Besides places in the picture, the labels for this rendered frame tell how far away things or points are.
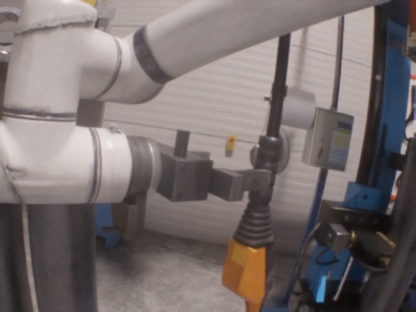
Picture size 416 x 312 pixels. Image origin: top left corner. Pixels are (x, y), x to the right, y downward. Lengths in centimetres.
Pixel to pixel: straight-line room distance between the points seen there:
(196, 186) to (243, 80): 276
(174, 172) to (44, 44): 19
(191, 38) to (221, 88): 273
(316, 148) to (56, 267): 165
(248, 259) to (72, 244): 45
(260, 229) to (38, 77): 43
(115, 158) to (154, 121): 285
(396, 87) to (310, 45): 173
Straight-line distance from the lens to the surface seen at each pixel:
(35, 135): 27
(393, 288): 140
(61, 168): 28
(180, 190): 32
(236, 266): 56
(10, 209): 98
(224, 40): 32
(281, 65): 51
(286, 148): 64
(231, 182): 32
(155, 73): 35
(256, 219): 52
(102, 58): 31
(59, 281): 83
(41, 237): 78
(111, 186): 31
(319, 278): 148
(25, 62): 28
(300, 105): 187
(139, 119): 320
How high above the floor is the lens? 138
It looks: 8 degrees down
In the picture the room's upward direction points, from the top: 9 degrees clockwise
